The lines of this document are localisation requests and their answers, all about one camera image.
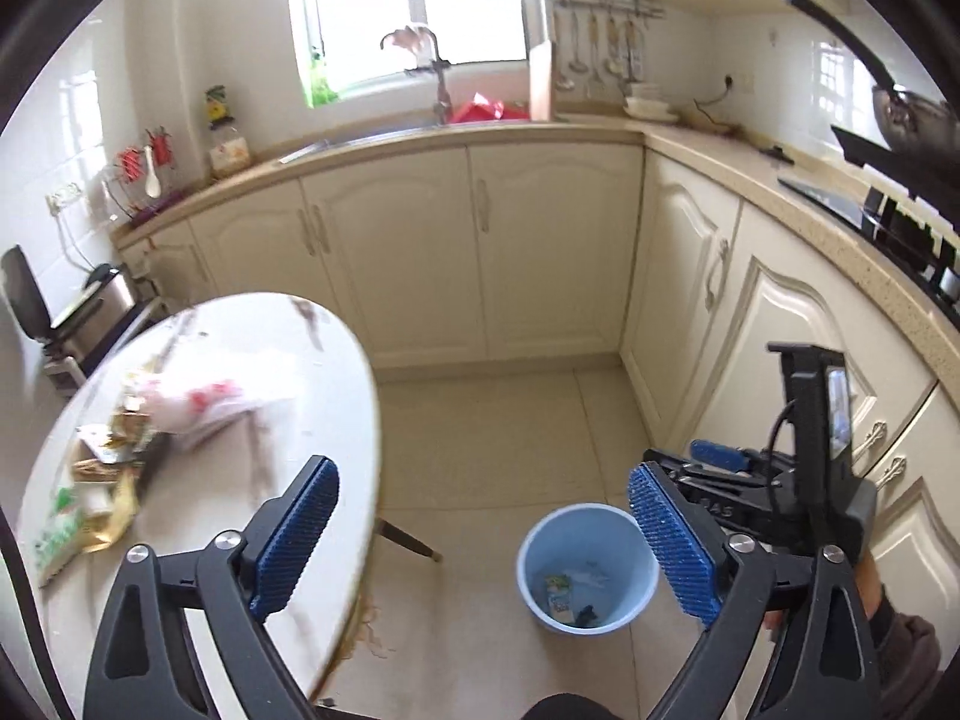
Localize black gas stove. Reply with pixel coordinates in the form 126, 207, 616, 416
778, 127, 960, 301

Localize stacked white bowls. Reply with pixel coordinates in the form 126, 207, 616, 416
625, 82, 679, 124

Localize light blue trash bin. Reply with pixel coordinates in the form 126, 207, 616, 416
516, 502, 659, 637

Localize wooden cutting board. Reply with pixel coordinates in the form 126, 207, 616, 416
527, 41, 555, 122

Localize green dish soap bottle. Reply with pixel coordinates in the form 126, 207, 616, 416
304, 52, 338, 109

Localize green checked white package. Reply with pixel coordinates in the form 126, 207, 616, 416
32, 486, 88, 587

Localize cream base cabinets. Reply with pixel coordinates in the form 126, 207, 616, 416
117, 125, 958, 652

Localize white wall socket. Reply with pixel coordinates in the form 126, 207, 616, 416
46, 182, 85, 216

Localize red basin in sink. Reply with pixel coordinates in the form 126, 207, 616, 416
451, 93, 529, 124

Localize glass jar with yellow lid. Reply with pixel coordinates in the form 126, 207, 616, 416
205, 85, 252, 179

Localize round white marble table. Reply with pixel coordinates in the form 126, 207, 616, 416
14, 293, 381, 712

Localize right hand dark sleeve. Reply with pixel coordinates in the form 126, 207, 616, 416
854, 553, 895, 642

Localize silver kitchen faucet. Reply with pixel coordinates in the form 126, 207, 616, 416
379, 23, 452, 125

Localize hanging utensil rail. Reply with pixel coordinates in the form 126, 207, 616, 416
547, 0, 667, 96

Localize phone on gripper mount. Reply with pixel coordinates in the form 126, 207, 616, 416
766, 343, 856, 512

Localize black frying pan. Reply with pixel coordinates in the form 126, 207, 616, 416
782, 0, 958, 171

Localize yellow snack wrapper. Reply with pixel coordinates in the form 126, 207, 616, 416
82, 472, 140, 554

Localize wire rack with red cups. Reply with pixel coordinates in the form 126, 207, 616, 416
101, 125, 185, 227

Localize clear pink plastic bag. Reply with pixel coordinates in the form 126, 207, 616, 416
142, 380, 260, 452

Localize crumpled beige wrapper pile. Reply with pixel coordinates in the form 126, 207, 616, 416
70, 394, 161, 483

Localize black silver grill appliance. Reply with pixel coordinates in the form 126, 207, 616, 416
2, 245, 156, 398

